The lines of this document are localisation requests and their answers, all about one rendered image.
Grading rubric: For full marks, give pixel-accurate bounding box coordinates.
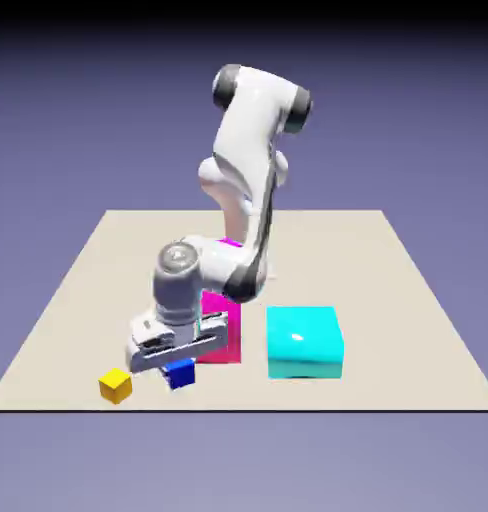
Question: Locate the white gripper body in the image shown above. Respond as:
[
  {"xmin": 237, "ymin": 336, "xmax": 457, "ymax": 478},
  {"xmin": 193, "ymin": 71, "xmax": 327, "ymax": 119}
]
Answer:
[{"xmin": 125, "ymin": 311, "xmax": 230, "ymax": 375}]

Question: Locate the small blue cube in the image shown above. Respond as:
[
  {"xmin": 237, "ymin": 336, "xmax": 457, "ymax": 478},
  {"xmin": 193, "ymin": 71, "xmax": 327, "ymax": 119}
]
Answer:
[{"xmin": 162, "ymin": 358, "xmax": 197, "ymax": 390}]

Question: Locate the small yellow cube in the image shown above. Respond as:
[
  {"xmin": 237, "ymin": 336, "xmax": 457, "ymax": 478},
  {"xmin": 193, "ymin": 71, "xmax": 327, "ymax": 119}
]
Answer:
[{"xmin": 98, "ymin": 367, "xmax": 134, "ymax": 406}]

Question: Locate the large cyan box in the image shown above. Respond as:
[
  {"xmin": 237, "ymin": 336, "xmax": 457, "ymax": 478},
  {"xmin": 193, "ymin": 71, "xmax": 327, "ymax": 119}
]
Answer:
[{"xmin": 266, "ymin": 305, "xmax": 345, "ymax": 380}]

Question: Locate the large magenta box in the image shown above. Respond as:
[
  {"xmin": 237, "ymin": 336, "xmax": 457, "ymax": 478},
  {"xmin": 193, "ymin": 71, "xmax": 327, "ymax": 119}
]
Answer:
[{"xmin": 194, "ymin": 236, "xmax": 245, "ymax": 365}]

